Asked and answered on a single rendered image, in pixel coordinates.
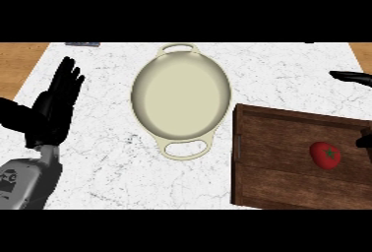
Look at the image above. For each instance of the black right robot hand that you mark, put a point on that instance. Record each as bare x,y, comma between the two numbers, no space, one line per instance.
356,77

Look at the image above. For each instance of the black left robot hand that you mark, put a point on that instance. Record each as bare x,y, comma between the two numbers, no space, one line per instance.
54,108

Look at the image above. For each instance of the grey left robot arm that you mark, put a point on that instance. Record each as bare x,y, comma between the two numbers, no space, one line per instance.
24,180

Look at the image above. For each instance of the red tomato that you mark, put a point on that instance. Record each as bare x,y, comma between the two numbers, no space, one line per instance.
325,155

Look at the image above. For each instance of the cream oval pot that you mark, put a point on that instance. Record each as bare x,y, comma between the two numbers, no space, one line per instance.
181,98

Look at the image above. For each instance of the dark wooden tray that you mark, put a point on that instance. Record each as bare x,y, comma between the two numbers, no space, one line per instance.
291,170

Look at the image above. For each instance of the dark blue flat object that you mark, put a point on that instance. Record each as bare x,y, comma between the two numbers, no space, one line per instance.
82,44

